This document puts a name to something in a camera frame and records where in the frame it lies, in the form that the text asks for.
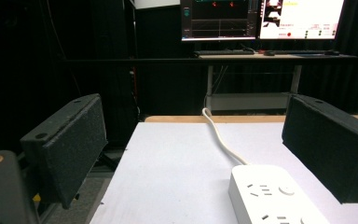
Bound white power strip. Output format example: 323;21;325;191
228;164;332;224

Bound black keyboard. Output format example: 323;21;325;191
194;49;255;57
273;49;327;56

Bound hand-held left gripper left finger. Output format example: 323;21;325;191
20;93;109;210

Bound bright screen computer monitor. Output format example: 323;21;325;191
258;0;346;41

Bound black metal stand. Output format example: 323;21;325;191
122;0;142;122

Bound white power strip cable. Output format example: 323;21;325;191
201;107;249;166

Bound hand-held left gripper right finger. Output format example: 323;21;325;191
281;93;358;204

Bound wooden desk with white legs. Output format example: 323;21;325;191
195;53;358;112

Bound dark screen computer monitor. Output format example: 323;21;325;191
180;0;260;42

